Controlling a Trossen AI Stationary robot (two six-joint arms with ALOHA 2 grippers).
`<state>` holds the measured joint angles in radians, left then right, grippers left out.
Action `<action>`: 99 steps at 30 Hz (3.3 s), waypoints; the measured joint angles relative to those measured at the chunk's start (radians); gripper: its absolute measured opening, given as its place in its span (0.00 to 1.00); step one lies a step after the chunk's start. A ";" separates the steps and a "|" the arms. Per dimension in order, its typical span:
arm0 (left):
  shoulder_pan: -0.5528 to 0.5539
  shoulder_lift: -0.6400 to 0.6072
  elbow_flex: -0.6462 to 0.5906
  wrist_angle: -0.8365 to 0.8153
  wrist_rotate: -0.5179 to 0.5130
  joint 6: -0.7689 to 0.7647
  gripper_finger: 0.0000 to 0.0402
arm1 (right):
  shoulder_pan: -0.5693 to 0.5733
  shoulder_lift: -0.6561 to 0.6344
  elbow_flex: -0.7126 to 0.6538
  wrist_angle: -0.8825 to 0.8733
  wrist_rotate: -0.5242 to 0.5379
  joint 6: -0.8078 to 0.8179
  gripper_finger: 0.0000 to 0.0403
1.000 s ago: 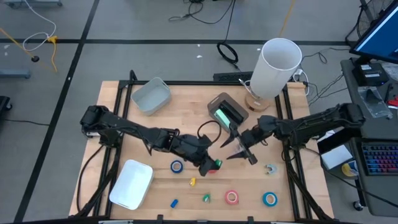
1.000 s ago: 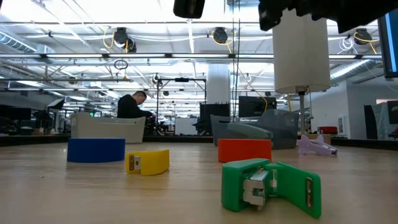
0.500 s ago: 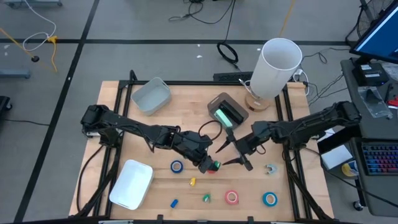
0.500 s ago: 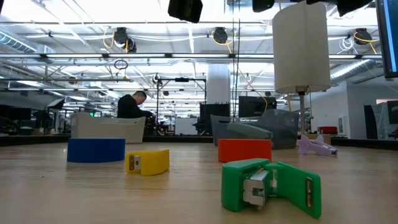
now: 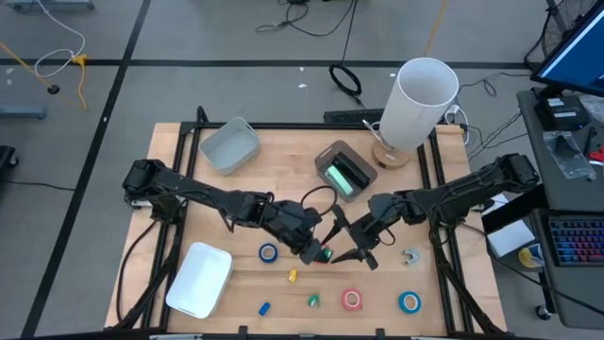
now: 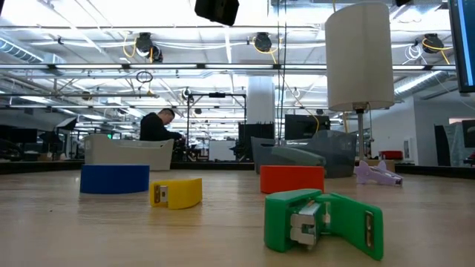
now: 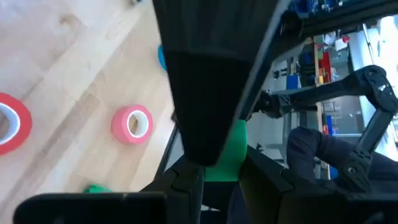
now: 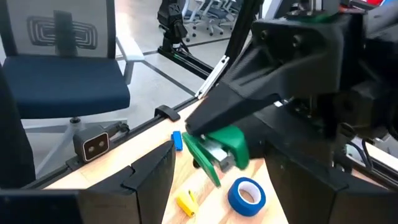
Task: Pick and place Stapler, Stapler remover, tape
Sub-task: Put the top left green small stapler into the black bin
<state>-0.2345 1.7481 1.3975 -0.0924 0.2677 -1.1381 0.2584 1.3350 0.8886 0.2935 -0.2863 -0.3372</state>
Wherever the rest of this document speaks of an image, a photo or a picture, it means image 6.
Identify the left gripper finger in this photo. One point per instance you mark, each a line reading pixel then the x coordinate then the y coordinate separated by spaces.
pixel 217 11

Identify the person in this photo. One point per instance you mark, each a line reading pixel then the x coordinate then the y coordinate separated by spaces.
pixel 154 128

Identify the red box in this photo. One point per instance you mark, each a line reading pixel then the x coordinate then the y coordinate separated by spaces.
pixel 390 155

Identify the white board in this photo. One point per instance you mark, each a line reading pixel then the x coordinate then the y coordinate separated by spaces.
pixel 222 150

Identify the light grey plastic bin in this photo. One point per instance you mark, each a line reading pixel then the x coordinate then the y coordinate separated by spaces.
pixel 126 154

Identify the purple staple remover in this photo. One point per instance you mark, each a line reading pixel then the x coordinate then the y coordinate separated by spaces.
pixel 375 176

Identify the computer monitor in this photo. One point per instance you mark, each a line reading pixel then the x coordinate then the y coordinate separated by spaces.
pixel 464 44

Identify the black background monitor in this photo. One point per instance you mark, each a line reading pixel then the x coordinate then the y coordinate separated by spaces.
pixel 306 128

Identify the yellow mini stapler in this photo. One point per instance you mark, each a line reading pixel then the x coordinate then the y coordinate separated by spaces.
pixel 182 193

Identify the black camera rig frame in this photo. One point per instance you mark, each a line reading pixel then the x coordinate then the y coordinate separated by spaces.
pixel 217 95

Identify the dark blue tape roll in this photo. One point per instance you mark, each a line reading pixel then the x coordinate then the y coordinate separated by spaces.
pixel 115 180

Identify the white column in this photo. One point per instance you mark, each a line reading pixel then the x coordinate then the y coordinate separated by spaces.
pixel 261 100

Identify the green mini stapler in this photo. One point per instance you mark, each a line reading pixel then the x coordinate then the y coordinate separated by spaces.
pixel 282 222

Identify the translucent grey plastic bin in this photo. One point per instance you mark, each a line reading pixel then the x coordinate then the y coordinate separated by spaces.
pixel 334 148

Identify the table lamp white shade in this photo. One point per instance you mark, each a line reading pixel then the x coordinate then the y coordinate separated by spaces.
pixel 358 55

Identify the red tape roll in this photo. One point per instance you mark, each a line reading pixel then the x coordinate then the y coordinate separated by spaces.
pixel 293 180

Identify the black cabinet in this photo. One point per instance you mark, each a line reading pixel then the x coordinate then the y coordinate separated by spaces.
pixel 256 141

